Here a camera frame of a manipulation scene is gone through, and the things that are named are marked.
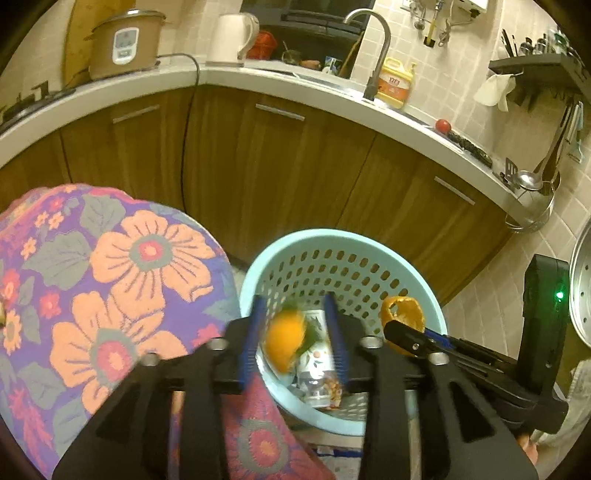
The wooden kitchen base cabinets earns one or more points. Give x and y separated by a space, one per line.
277 161

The long orange peel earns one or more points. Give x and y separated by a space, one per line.
281 341

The dark bowl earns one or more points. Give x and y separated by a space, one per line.
291 57

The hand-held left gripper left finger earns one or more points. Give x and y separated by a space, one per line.
253 332

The row of seasoning bottles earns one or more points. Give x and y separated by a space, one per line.
549 44

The floral tablecloth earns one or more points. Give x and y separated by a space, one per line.
138 277

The dark wall shelf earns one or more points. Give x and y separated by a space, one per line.
545 69

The black gas stove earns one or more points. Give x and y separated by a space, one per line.
27 104

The large steel pot lid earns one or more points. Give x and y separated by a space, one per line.
582 286

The red tomato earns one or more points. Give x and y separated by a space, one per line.
443 126

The white kitchen countertop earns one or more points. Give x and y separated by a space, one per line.
221 76

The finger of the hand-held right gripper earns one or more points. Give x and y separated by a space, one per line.
408 339
445 340

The light blue plastic basket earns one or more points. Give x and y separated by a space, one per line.
323 249

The small printed carton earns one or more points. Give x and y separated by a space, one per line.
331 65

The black chopsticks bundle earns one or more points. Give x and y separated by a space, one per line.
509 44

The steel sink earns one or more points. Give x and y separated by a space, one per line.
323 76

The red container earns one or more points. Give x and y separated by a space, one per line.
263 45

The dark window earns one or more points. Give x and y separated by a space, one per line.
314 14

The dark scouring brush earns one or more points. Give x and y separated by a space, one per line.
471 148

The brown rice cooker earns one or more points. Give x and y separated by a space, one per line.
124 46

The steel utensil holder with ladles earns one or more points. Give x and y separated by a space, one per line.
531 198

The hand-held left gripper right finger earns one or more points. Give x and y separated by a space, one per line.
334 332

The yellow detergent bottle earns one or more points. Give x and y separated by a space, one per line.
395 85

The wooden cutting board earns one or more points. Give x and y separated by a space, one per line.
76 41

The yellow printed drink cup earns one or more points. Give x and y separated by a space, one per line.
314 369

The green vegetable leaves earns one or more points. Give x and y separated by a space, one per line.
311 337

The white water heater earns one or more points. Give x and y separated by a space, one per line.
466 3

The white electric kettle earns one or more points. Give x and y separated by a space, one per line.
228 39

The white hanging cloth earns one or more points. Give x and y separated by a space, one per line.
496 90

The steel faucet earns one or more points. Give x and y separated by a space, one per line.
381 55

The curled orange peel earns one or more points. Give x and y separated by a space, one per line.
406 309

